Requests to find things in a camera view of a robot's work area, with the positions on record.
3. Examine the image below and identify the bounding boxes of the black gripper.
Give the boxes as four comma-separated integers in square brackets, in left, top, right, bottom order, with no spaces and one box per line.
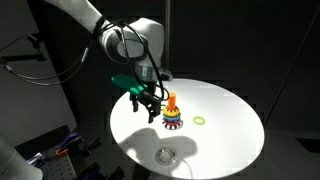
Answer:
[128,83,165,125]

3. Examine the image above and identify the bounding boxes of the clear plastic ring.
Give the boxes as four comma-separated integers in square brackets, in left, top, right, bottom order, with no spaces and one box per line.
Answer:
[155,146,178,167]

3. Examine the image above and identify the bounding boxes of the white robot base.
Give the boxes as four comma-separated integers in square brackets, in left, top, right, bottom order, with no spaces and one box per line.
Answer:
[0,130,44,180]

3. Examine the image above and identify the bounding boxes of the orange stacking peg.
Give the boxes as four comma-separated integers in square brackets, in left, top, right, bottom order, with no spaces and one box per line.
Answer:
[167,92,178,112]

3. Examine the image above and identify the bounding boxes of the black clamp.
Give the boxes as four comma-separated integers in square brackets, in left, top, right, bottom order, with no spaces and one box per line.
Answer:
[79,136,103,158]

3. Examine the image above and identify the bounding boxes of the grey vertical pole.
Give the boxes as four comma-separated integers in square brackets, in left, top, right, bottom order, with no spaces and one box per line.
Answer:
[164,0,172,74]

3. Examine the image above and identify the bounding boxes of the perforated metal breadboard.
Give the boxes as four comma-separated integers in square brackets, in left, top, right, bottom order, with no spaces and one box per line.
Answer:
[41,149,78,180]

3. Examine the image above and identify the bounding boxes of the silver metal block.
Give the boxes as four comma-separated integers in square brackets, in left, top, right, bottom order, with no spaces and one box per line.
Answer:
[26,152,45,166]

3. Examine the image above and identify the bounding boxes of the yellow stacking ring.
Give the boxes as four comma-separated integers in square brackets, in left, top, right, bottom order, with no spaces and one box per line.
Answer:
[162,105,181,118]

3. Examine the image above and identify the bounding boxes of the blue stacking ring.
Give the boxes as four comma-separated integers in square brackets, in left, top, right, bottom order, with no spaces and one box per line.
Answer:
[162,113,182,122]

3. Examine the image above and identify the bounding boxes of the red stacking ring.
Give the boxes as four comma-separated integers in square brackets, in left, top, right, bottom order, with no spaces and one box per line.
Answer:
[162,118,182,126]

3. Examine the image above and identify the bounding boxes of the teal camera mount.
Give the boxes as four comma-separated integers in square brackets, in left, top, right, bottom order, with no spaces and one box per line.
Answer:
[110,72,149,97]

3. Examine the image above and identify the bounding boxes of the black white striped base ring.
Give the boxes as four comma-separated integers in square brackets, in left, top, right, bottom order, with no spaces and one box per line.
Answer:
[161,120,183,131]

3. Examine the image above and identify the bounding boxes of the lime green ring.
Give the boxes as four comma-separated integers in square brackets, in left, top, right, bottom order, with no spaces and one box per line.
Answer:
[192,115,207,126]

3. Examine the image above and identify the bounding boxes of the purple clamp handle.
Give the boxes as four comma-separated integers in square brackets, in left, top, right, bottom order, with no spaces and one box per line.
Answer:
[59,131,80,150]

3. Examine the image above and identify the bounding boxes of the orange clamp handle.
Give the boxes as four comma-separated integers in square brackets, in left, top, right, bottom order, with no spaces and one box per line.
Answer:
[55,148,69,157]

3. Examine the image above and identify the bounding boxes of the thin hanging grey cable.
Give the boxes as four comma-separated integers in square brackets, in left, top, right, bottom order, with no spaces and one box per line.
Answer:
[0,33,95,87]

